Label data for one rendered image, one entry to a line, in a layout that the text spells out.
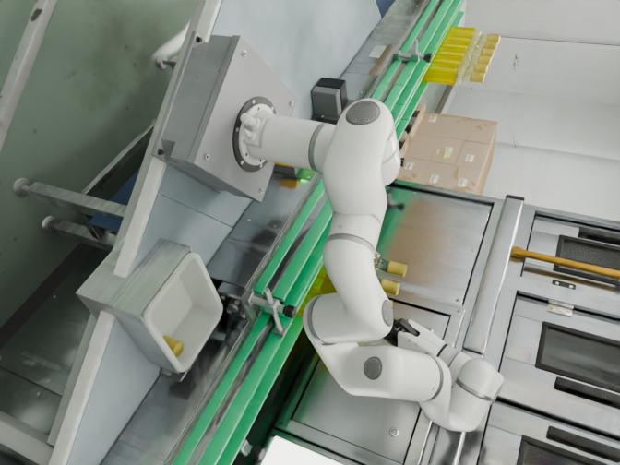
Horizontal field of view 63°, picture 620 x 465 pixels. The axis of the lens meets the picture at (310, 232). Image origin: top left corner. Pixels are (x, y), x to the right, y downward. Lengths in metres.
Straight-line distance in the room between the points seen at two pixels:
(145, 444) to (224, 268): 0.40
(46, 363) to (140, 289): 0.72
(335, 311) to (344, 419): 0.50
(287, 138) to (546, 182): 5.49
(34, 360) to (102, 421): 0.60
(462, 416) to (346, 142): 0.57
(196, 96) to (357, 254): 0.43
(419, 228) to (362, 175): 0.87
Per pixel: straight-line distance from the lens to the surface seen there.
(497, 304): 1.46
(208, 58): 1.03
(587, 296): 1.55
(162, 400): 1.19
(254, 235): 1.26
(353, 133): 0.84
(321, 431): 1.28
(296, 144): 0.98
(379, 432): 1.26
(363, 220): 0.84
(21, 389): 1.67
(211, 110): 0.97
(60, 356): 1.66
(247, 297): 1.13
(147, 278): 1.02
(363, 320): 0.78
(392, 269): 1.32
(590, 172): 6.58
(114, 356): 1.09
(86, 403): 1.09
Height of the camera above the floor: 1.41
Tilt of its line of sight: 22 degrees down
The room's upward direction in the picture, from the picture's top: 104 degrees clockwise
